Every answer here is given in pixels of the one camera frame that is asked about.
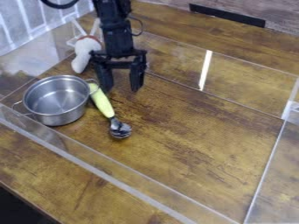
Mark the white toy mushroom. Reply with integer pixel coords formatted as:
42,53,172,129
70,35,101,74

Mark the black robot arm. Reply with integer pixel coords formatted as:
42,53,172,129
89,0,146,93

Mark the small steel pot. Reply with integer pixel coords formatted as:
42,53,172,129
12,74,98,126

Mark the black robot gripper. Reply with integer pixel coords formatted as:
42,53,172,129
89,23,146,93

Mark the green handled metal spoon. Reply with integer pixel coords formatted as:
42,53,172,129
88,83,132,139

